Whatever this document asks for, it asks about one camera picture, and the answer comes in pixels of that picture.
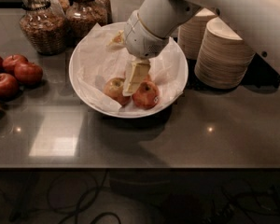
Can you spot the yellowish red apple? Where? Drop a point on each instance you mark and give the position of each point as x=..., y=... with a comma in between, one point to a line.
x=114, y=89

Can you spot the red apple in bowl rear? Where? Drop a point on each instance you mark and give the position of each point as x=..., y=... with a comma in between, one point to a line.
x=146, y=78

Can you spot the red apple with sticker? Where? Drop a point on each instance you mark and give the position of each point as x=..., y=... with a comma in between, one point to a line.
x=147, y=95

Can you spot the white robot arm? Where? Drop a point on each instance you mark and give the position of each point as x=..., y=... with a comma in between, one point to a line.
x=257, y=22

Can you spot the glass jar of granola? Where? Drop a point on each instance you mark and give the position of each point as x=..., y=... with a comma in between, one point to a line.
x=44, y=27
x=83, y=15

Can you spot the stack of paper bowls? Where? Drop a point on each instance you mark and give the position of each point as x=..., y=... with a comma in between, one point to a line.
x=223, y=56
x=190, y=34

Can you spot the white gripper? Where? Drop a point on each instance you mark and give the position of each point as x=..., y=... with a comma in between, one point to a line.
x=139, y=38

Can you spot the white paper liner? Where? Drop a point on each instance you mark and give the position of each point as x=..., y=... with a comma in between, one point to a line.
x=96, y=62

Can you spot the white bowl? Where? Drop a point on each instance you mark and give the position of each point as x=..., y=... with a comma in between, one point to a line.
x=84, y=87

